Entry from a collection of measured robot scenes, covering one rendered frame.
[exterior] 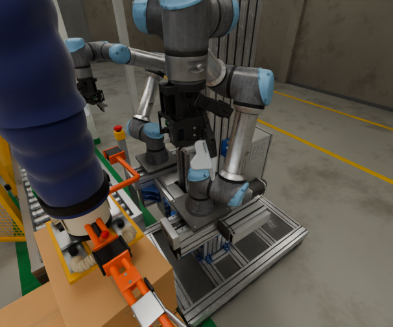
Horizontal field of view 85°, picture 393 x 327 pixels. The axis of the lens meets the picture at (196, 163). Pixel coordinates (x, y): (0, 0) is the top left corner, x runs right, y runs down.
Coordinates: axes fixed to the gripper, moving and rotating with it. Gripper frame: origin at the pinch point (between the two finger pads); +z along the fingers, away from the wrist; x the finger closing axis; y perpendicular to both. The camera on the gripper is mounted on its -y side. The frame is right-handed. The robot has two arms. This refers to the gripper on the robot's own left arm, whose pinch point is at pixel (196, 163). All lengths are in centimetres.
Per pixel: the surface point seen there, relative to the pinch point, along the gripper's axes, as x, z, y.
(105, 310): -9, 58, 33
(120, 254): -8.8, 30.7, 22.5
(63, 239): -35, 42, 38
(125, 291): 1.7, 32.6, 24.8
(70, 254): -28, 43, 38
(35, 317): -46, 98, 68
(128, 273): -2.4, 32.1, 22.3
